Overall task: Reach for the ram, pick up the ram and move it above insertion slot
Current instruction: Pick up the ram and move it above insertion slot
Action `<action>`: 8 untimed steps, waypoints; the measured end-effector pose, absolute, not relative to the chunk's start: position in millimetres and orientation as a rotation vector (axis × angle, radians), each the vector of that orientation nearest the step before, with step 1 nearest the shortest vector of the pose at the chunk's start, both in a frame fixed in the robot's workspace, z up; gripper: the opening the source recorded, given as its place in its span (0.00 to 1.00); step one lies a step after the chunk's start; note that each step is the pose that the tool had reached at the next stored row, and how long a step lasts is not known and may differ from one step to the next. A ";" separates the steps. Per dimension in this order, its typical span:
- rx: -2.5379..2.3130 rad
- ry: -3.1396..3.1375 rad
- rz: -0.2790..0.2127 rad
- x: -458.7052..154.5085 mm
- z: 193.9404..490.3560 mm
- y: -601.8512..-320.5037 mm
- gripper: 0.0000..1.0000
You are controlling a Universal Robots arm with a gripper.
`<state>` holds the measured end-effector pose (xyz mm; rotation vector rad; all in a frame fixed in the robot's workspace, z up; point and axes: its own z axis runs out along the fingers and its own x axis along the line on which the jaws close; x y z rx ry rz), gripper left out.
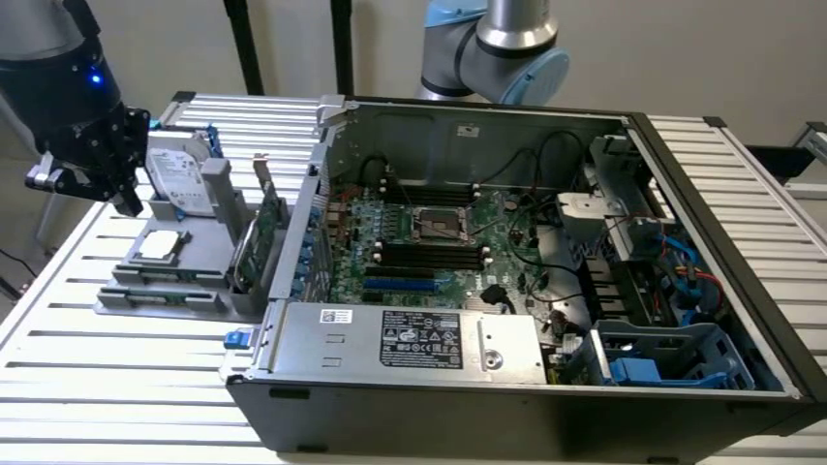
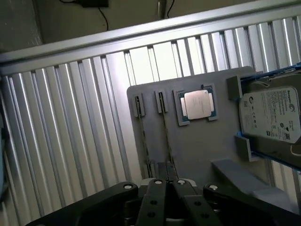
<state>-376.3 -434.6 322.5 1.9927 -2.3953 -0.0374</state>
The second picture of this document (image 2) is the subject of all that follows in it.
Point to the grey parts rack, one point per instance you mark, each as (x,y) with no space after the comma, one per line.
(207,141)

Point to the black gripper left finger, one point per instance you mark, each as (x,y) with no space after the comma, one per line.
(110,200)

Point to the hard disk with white label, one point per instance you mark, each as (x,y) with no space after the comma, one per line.
(270,113)

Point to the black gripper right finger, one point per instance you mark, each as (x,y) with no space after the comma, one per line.
(188,207)

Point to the aluminium table edge rail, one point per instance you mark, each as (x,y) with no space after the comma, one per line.
(141,30)

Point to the CPU with silver lid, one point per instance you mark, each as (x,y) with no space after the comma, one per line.
(197,104)

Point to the RAM stick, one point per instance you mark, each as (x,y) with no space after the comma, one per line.
(167,134)
(142,131)

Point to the blue disk caddy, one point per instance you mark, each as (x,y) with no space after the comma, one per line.
(272,155)

